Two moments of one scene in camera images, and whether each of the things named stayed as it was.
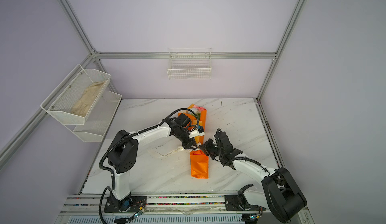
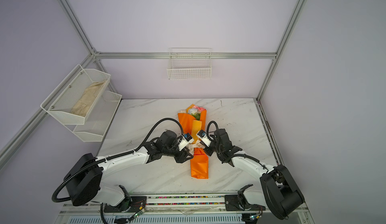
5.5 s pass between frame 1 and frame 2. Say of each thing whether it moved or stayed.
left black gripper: moved
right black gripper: stayed
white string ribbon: moved
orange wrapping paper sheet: stayed
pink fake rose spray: stayed
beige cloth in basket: stayed
